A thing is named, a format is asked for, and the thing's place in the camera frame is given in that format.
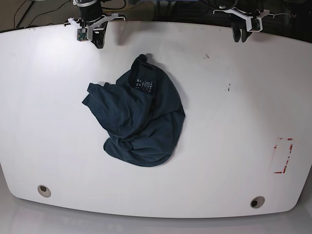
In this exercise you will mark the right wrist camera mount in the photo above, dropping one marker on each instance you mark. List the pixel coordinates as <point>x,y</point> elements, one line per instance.
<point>88,35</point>

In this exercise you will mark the dark teal t-shirt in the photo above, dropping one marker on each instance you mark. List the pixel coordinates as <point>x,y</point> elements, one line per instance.
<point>142,113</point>

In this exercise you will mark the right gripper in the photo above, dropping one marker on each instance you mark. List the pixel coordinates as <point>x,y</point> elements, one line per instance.
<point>99,31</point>

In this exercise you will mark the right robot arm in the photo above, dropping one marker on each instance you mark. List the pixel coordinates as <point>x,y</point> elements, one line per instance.
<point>89,6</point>

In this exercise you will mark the red tape rectangle marking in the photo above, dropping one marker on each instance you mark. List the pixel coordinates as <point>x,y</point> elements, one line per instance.
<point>281,155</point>

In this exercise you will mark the table cable grommet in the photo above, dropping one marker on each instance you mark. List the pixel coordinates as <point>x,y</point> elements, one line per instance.
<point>257,202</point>
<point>44,191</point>

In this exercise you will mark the left table cable grommet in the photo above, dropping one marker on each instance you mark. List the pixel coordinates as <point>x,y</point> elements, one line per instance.
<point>44,191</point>

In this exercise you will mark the right table cable grommet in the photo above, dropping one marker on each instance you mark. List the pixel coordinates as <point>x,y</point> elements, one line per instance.
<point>257,202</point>

